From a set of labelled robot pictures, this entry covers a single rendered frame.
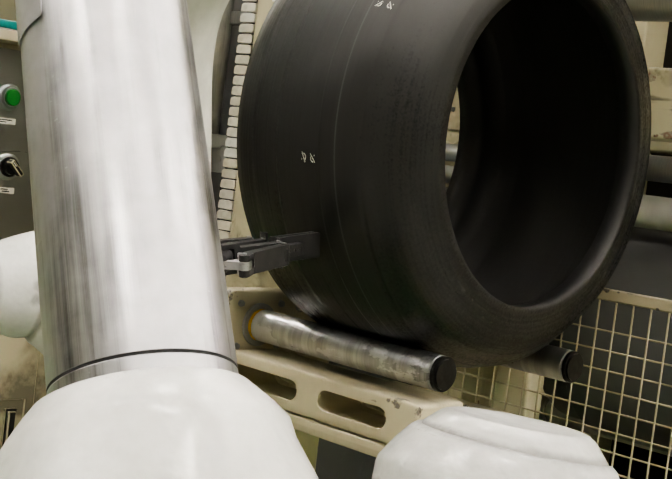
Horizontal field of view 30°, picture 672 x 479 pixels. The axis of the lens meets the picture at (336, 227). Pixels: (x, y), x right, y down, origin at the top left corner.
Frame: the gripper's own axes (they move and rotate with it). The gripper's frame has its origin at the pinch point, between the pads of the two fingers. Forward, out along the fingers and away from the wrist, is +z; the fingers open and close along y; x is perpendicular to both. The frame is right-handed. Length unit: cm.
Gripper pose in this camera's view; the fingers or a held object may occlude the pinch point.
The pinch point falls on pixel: (294, 247)
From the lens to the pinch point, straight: 148.8
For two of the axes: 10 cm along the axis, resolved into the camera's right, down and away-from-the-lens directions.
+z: 7.1, -0.9, 7.0
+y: -7.1, -1.2, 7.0
